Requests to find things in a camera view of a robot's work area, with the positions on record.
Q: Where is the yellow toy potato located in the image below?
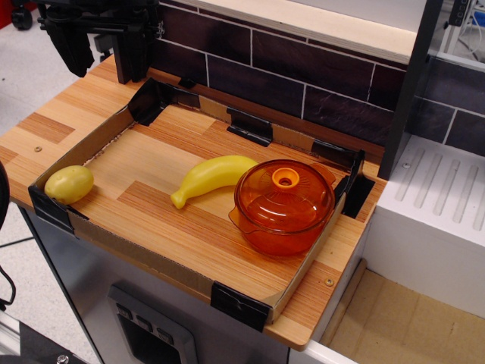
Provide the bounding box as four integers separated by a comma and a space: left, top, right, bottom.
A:
44, 165, 94, 205

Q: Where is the black corner post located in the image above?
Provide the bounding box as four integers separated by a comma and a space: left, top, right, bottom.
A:
111, 35, 132, 84

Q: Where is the black cable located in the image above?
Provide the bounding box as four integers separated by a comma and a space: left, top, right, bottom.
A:
0, 234, 35, 312

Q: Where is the black caster wheel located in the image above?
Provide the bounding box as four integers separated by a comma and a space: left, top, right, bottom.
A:
11, 7, 33, 30

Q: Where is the yellow plastic banana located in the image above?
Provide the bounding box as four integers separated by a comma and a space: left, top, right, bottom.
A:
171, 155, 258, 209

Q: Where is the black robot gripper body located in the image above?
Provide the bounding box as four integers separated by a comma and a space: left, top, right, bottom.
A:
36, 0, 161, 40

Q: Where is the orange transparent plastic pot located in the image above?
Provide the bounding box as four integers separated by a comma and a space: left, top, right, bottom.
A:
227, 162, 337, 257

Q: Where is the cardboard fence with black tape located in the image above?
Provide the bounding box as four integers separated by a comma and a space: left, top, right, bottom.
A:
29, 79, 374, 340

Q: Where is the orange transparent pot lid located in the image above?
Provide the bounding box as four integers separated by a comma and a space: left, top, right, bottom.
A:
233, 158, 336, 237

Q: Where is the white toy sink drainboard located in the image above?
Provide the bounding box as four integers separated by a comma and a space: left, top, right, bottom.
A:
364, 136, 484, 317

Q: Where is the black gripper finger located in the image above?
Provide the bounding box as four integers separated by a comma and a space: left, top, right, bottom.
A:
47, 27, 94, 77
123, 27, 153, 82

